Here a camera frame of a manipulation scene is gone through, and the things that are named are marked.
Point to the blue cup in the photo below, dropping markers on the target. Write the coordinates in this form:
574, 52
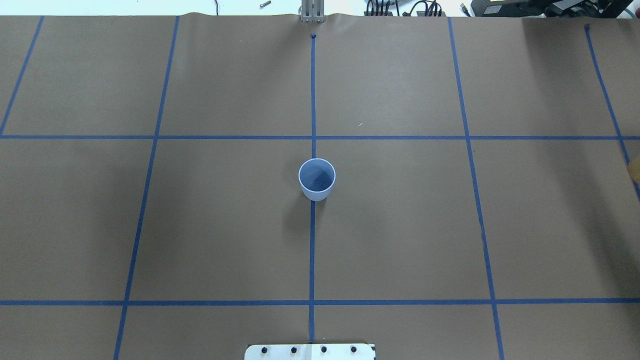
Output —
316, 177

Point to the yellow-brown cup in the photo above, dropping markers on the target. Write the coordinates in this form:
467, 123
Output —
633, 169

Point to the black laptop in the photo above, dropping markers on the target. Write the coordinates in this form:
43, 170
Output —
603, 9

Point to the aluminium frame post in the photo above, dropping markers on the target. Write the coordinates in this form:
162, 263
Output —
312, 11

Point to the black cable hub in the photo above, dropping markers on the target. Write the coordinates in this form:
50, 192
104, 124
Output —
381, 8

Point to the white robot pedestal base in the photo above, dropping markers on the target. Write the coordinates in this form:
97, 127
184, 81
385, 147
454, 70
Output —
312, 351

